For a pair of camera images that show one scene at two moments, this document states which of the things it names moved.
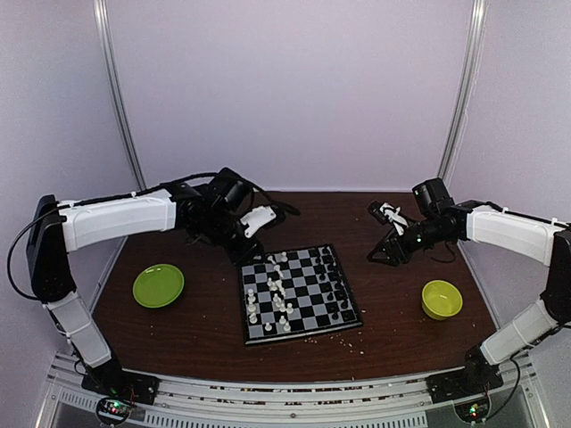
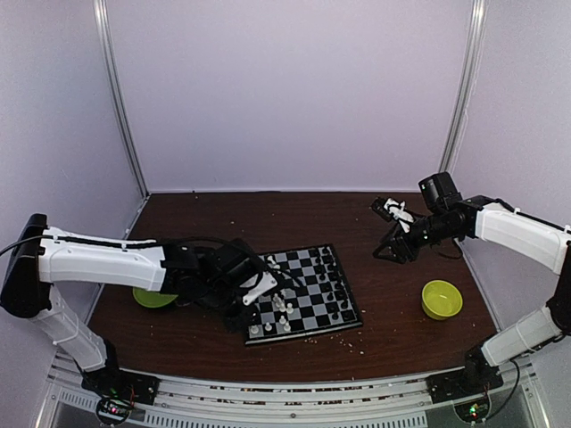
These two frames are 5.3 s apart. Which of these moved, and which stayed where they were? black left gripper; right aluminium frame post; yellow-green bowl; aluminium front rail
Moved: black left gripper
Stayed: right aluminium frame post; yellow-green bowl; aluminium front rail
